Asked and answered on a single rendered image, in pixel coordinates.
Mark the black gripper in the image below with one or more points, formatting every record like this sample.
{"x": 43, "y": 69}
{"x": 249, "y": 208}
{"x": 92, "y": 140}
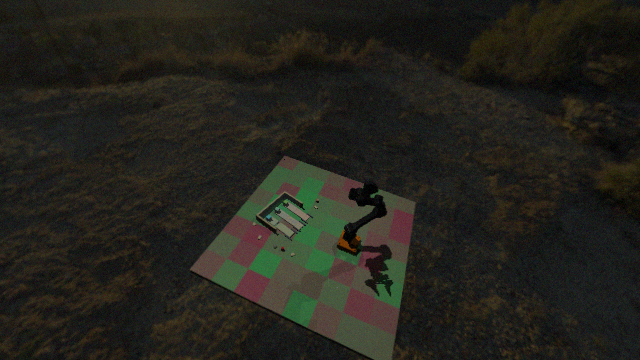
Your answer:
{"x": 358, "y": 195}

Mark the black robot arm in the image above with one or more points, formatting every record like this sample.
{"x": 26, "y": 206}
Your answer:
{"x": 378, "y": 212}

